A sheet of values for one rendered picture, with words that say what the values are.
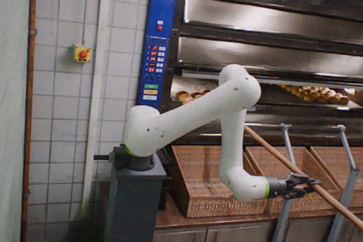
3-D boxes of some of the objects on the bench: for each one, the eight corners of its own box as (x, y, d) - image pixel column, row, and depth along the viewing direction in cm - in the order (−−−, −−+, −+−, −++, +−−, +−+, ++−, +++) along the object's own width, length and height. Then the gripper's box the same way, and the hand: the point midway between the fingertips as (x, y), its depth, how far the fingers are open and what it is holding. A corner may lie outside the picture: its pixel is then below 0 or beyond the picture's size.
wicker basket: (300, 175, 322) (308, 145, 313) (354, 174, 341) (363, 146, 332) (338, 209, 278) (349, 175, 270) (397, 205, 297) (409, 174, 289)
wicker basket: (164, 178, 279) (170, 144, 271) (233, 177, 298) (240, 145, 290) (185, 219, 236) (192, 180, 227) (264, 215, 255) (273, 178, 247)
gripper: (273, 165, 164) (318, 165, 173) (265, 198, 168) (308, 196, 177) (284, 174, 157) (329, 173, 166) (274, 208, 162) (319, 205, 171)
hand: (312, 185), depth 170 cm, fingers closed on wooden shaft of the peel, 3 cm apart
